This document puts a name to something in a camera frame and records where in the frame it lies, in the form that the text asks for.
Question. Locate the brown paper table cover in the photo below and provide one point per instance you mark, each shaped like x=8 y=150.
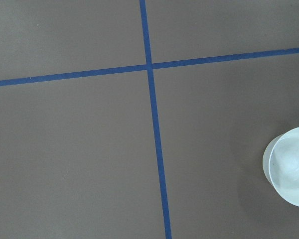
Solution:
x=145 y=119

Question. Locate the white ceramic bowl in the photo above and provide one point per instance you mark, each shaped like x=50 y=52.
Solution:
x=281 y=165

